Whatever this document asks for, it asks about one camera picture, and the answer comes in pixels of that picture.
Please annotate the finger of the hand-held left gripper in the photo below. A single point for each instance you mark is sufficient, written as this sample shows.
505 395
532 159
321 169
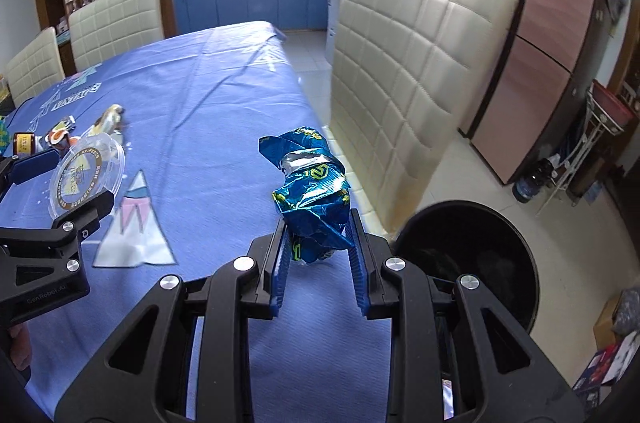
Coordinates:
90 215
35 165

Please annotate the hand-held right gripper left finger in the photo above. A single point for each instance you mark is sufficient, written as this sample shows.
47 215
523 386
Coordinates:
280 273

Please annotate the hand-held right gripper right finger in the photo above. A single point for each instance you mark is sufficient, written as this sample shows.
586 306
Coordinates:
361 273

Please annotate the clear plastic lid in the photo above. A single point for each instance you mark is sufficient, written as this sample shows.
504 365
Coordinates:
85 173

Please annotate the blue foil wrapper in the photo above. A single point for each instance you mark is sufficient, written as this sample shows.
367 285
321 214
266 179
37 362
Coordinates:
310 193

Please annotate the black trash bin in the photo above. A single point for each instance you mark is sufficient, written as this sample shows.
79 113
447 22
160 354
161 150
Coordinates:
465 238

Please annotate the person's left hand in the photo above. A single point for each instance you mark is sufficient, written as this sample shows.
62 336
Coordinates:
20 348

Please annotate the brown jar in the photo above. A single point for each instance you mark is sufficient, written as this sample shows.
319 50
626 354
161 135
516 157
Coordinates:
22 143

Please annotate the orange snack packet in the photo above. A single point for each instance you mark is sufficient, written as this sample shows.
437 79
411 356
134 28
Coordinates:
60 134

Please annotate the cream patterned wrapper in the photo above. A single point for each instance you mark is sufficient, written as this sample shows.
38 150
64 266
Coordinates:
110 119

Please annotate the cream quilted dining chair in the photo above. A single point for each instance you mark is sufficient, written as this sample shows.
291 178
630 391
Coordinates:
415 78
35 68
120 23

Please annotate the blue printed tablecloth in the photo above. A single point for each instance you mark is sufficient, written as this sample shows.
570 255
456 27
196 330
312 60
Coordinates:
200 103

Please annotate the blue jug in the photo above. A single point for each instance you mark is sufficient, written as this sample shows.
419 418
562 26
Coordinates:
530 183

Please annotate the brown cardboard box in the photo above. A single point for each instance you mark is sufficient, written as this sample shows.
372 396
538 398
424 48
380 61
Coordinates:
607 323

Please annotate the white floor appliance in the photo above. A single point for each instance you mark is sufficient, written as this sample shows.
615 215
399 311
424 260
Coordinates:
334 18

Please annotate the white metal rack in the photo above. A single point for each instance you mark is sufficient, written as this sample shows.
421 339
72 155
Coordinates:
585 143

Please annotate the colourful printed box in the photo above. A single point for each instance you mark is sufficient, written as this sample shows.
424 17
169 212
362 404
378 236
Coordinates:
605 373

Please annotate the blue kitchen base cabinets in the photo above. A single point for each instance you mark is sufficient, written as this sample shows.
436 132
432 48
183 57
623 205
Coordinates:
250 5

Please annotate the pink refrigerator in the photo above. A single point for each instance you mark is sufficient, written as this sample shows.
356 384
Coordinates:
540 28

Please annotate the red box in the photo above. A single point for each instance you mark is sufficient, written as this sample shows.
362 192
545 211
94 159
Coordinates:
612 103

